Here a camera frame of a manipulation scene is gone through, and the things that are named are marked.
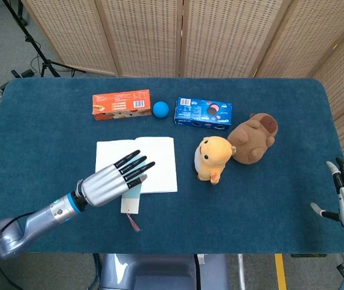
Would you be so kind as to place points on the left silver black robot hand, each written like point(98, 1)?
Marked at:
point(105, 185)

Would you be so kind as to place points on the cream blue bookmark pink tassel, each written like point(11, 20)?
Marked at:
point(131, 202)

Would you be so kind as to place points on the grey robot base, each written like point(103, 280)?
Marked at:
point(160, 272)

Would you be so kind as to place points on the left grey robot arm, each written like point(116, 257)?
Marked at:
point(39, 219)

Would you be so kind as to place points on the open white lined notebook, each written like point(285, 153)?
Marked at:
point(160, 163)

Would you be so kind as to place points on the dark blue tablecloth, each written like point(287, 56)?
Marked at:
point(172, 217)

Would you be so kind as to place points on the orange biscuit box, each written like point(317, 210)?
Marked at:
point(120, 104)

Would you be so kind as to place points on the blue ball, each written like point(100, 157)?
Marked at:
point(160, 109)

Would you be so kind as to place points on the yellow plush toy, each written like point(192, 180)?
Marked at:
point(214, 157)

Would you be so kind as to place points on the brown plush capybara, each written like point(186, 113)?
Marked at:
point(252, 139)

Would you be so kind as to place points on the blue Oreo cookie box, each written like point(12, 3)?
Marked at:
point(202, 113)

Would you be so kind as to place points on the black tripod stand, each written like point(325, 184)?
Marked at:
point(34, 45)

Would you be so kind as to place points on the black office chair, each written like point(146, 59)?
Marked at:
point(21, 21)

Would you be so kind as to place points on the wooden woven folding screen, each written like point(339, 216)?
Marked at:
point(220, 36)

